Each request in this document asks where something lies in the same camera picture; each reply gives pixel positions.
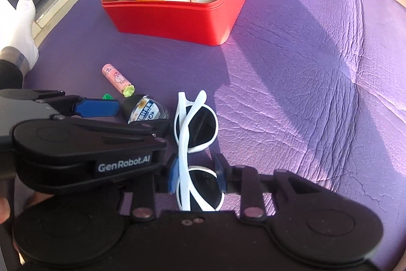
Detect black trouser leg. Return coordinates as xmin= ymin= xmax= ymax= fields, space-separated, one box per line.
xmin=0 ymin=60 xmax=23 ymax=89

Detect red square tin box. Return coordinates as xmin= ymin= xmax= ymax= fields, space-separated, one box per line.
xmin=102 ymin=0 xmax=245 ymax=46

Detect white sock foot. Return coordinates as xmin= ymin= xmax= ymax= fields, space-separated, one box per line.
xmin=1 ymin=0 xmax=39 ymax=76

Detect pink cartoon tube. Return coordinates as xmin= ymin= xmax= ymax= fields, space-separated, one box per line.
xmin=102 ymin=64 xmax=136 ymax=98

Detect person left hand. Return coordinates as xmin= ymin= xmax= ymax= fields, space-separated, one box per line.
xmin=0 ymin=197 xmax=10 ymax=224

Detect white sunglasses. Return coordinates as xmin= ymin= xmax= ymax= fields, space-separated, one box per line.
xmin=173 ymin=90 xmax=224 ymax=212

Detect purple padded mat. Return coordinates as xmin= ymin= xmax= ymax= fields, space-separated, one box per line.
xmin=25 ymin=0 xmax=405 ymax=270

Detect black capped clear jar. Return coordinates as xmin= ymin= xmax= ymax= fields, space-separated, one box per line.
xmin=121 ymin=94 xmax=169 ymax=124

